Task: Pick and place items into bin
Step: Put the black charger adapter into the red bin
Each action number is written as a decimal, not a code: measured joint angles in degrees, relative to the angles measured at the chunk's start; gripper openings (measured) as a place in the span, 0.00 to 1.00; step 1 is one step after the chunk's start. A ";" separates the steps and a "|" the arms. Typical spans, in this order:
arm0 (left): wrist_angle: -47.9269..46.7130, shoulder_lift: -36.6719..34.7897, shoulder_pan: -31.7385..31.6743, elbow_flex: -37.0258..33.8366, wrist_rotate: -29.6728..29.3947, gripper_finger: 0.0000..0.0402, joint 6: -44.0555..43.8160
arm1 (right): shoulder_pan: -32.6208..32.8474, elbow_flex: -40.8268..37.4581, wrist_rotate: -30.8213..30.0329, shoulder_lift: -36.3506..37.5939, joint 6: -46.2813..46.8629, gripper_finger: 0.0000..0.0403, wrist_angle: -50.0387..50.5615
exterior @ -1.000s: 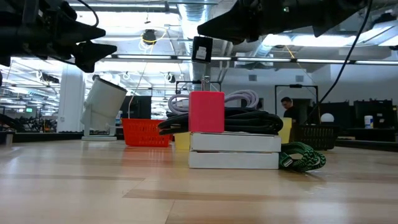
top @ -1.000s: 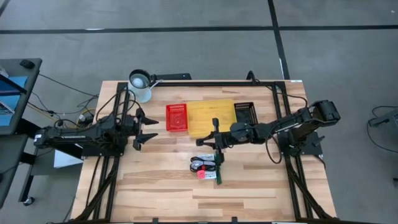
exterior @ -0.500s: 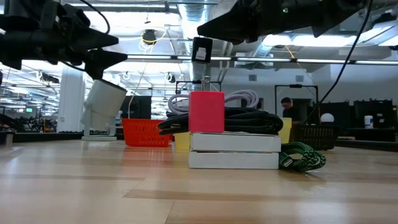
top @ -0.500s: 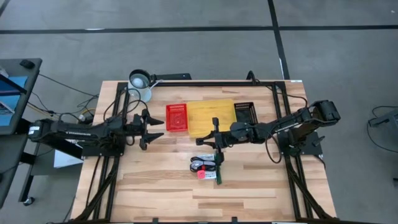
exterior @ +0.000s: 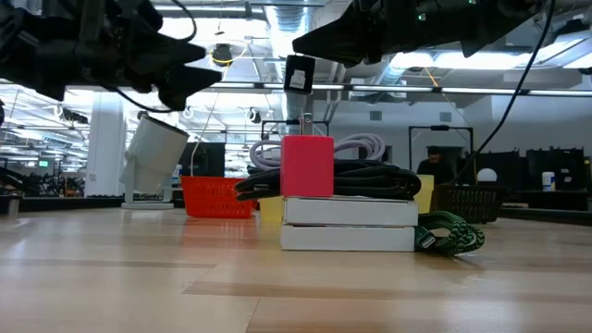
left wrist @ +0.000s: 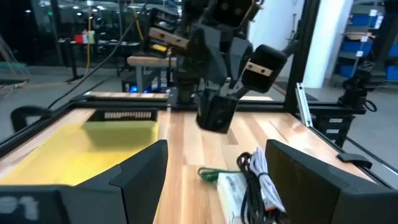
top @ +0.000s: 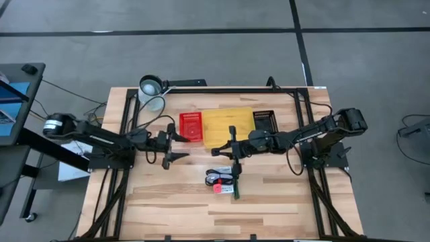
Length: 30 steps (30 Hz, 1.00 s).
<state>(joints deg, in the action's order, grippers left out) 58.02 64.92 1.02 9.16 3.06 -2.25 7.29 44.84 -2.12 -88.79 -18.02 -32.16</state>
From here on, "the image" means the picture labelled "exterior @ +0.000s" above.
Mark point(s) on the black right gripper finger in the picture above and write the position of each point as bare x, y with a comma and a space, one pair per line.
333, 39

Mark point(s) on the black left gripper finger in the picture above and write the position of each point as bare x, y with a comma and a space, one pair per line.
185, 85
178, 53

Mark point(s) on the black power adapter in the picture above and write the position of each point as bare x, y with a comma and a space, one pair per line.
299, 74

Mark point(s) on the pink charger plug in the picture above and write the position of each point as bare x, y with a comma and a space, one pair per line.
307, 166

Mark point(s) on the white cardboard box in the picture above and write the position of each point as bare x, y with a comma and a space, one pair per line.
347, 238
351, 212

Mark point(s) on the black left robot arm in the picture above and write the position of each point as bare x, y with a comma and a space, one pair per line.
20, 46

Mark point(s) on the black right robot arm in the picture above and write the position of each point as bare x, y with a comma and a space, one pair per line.
499, 18

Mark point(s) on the yellow translucent plastic bin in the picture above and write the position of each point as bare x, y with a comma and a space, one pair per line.
425, 194

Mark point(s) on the black monitor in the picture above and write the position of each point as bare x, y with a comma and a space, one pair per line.
208, 159

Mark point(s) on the white pillar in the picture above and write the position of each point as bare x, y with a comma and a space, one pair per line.
105, 143

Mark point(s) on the red slotted plastic basket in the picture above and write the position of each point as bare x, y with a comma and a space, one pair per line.
215, 199

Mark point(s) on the person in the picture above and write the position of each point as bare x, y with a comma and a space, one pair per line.
435, 168

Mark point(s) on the white sphere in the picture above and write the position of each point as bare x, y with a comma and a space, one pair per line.
486, 175

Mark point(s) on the black slotted plastic basket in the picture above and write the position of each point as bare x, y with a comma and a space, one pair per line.
469, 203

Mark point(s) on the white plastic container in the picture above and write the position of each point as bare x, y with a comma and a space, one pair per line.
548, 181

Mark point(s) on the black overhead camera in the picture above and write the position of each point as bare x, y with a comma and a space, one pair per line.
222, 54

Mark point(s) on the silver ventilation duct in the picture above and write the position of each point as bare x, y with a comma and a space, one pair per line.
289, 28

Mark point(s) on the frame crossbar with light strips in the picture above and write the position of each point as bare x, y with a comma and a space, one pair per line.
462, 90

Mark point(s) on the black stand frame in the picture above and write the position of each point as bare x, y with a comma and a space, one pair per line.
439, 128
277, 123

